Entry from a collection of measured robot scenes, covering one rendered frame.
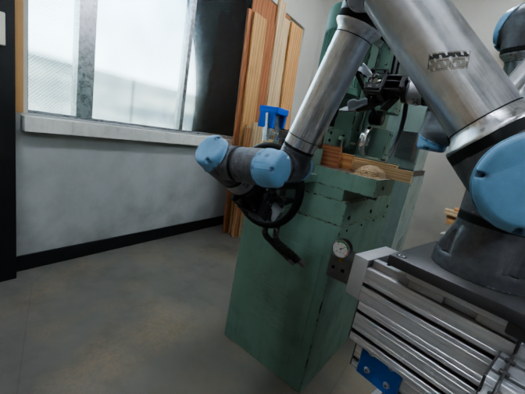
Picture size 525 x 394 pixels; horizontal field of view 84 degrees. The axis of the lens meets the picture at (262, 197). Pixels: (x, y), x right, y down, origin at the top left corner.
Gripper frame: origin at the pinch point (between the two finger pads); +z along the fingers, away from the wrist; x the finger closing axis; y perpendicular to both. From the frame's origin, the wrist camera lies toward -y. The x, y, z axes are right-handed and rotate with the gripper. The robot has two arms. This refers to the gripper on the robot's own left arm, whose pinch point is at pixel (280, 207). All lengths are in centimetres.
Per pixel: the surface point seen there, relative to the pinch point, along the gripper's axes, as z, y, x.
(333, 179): 15.7, -20.1, 4.3
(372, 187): 15.4, -20.6, 17.7
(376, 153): 37, -46, 6
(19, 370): -3, 91, -66
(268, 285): 40.8, 23.5, -13.6
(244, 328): 54, 46, -22
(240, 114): 88, -88, -137
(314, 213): 22.7, -8.1, -0.2
